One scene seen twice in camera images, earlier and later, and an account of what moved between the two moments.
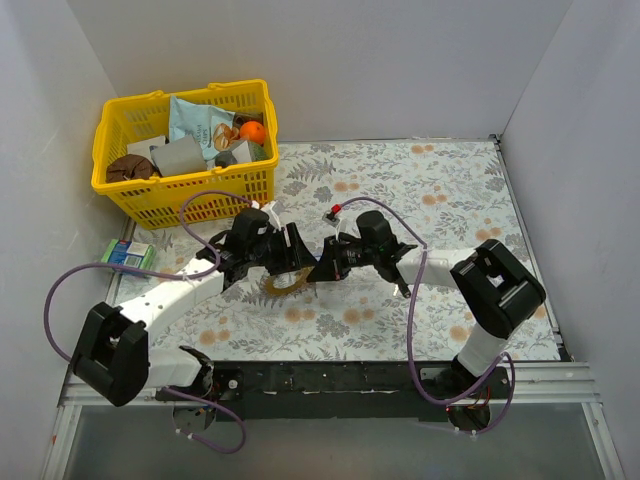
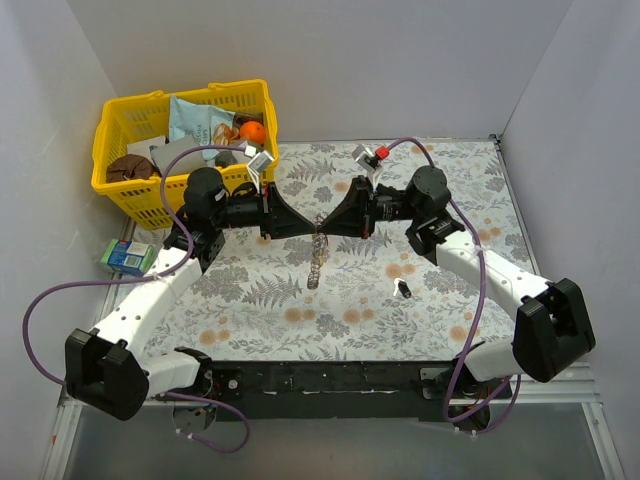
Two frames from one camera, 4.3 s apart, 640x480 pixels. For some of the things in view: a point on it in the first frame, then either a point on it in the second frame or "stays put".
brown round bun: (129, 167) stays put
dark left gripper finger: (284, 260) -> (283, 228)
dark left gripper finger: (301, 253) -> (281, 212)
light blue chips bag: (215, 130) stays put
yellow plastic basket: (156, 201) stays put
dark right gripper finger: (330, 267) -> (357, 228)
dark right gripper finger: (332, 249) -> (355, 206)
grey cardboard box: (178, 156) stays put
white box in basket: (143, 147) stays put
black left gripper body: (288, 248) -> (266, 211)
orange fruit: (253, 131) stays put
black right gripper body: (336, 257) -> (366, 208)
